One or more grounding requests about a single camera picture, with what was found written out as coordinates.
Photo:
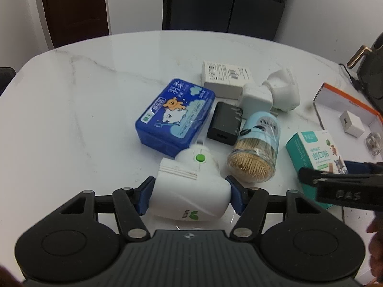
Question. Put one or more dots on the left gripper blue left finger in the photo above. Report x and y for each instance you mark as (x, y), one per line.
(130, 204)

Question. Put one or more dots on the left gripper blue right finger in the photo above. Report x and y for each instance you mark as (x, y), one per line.
(250, 205)

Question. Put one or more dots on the light blue toothpick jar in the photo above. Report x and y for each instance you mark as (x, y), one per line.
(253, 158)

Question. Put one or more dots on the clear repellent liquid bottle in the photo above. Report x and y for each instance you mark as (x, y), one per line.
(374, 143)

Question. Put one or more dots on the teal bandage box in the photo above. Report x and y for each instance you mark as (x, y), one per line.
(315, 150)

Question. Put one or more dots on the white heater with green button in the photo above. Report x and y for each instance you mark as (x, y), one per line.
(190, 187)

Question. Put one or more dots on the small white cube charger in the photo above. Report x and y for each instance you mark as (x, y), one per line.
(351, 124)

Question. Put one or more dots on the black usb charger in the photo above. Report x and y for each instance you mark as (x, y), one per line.
(225, 123)

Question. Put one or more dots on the white mosquito repellent heater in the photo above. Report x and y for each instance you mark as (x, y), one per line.
(284, 90)

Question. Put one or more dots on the white power adapter box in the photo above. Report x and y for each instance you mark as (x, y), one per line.
(225, 80)

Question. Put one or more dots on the white rounded plug adapter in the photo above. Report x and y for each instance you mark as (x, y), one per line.
(254, 98)

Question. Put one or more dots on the person right hand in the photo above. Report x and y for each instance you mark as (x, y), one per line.
(375, 246)

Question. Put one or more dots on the white orange-rimmed box tray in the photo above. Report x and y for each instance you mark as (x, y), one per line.
(329, 104)

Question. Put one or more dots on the dark grey air fryer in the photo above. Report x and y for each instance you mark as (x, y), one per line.
(370, 72)

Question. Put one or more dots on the black chair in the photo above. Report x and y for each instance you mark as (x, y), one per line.
(6, 76)

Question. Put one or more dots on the black four-door refrigerator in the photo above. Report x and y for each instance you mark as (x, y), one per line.
(254, 18)

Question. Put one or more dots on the dark brown door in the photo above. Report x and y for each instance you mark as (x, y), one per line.
(71, 21)

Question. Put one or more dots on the black power cord plug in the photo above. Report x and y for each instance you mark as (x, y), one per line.
(353, 80)

